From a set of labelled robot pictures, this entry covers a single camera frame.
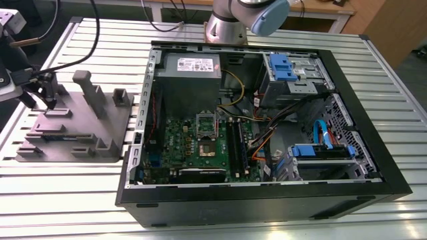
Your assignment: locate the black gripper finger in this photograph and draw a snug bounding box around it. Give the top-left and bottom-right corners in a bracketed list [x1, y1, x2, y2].
[18, 84, 43, 108]
[34, 72, 58, 110]

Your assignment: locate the metal socket cover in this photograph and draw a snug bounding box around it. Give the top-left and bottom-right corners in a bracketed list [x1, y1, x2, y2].
[194, 111, 220, 140]

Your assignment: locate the CPU socket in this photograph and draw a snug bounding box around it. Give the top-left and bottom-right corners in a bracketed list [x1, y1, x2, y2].
[196, 140, 220, 159]

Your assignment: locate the RAM stick with label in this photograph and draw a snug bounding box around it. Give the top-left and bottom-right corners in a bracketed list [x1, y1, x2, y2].
[26, 134, 91, 142]

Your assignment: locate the grey parts rack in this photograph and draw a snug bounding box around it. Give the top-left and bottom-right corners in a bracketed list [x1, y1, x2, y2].
[14, 69, 135, 164]

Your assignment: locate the grey power supply unit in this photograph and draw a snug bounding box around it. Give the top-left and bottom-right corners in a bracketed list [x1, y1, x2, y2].
[154, 52, 222, 113]

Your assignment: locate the green motherboard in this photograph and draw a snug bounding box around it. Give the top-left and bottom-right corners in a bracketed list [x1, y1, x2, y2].
[141, 109, 265, 185]

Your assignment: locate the blue board connector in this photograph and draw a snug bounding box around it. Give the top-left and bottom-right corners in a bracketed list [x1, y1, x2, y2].
[147, 153, 161, 169]

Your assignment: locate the black graphics card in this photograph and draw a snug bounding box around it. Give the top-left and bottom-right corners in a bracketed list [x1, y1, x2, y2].
[167, 166, 228, 185]

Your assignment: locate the black RAM slot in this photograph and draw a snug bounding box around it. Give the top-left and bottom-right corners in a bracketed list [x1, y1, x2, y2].
[238, 118, 252, 177]
[225, 118, 237, 177]
[229, 118, 242, 177]
[234, 118, 246, 177]

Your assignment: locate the metal drive cage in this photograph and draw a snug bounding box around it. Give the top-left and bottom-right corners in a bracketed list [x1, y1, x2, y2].
[272, 143, 381, 183]
[258, 51, 334, 109]

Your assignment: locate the blue plastic drive carrier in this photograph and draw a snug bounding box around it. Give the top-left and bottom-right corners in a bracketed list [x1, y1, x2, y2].
[268, 53, 298, 82]

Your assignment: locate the black PC case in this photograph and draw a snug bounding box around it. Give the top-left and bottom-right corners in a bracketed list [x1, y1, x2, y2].
[114, 39, 413, 228]

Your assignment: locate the hard disk in blue carrier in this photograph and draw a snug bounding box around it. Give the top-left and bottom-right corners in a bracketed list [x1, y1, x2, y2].
[288, 144, 356, 161]

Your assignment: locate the brown wooden cabinet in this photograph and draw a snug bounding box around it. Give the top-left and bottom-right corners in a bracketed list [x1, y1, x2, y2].
[338, 0, 427, 70]

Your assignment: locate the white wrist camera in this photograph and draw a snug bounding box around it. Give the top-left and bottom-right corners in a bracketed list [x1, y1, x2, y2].
[0, 71, 17, 102]
[0, 8, 27, 34]

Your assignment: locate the black camera cable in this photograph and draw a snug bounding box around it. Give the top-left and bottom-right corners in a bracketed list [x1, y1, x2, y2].
[30, 0, 101, 76]

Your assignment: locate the yellow wire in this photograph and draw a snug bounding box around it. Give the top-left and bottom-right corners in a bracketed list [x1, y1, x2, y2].
[217, 69, 245, 108]

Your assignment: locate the orange flat wire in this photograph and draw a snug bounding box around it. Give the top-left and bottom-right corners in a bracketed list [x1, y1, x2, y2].
[250, 133, 276, 161]

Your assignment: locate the black power cable bundle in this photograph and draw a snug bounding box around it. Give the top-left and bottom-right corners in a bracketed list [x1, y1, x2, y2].
[249, 92, 334, 147]

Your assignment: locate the blue flat wire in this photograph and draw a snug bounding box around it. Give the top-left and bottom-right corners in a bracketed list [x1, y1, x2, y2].
[312, 119, 334, 151]

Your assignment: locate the wooden desk white frame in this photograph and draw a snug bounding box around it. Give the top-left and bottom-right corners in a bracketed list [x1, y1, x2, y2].
[145, 0, 357, 35]

